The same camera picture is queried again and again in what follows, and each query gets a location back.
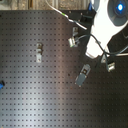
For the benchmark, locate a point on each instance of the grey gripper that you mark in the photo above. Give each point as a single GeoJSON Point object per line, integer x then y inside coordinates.
{"type": "Point", "coordinates": [83, 74]}

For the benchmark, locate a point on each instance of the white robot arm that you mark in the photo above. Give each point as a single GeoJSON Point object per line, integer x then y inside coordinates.
{"type": "Point", "coordinates": [111, 17]}

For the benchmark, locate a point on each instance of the grey connector right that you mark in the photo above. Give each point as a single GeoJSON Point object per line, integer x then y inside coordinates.
{"type": "Point", "coordinates": [109, 66]}

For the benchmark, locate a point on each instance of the black perforated breadboard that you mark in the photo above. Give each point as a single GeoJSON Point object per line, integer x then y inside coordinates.
{"type": "Point", "coordinates": [45, 95]}

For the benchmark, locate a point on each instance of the metal clamp on cable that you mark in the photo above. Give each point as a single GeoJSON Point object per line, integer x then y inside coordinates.
{"type": "Point", "coordinates": [73, 41]}

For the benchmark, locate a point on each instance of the metal cable clip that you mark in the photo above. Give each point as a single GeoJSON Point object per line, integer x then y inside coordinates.
{"type": "Point", "coordinates": [39, 50]}

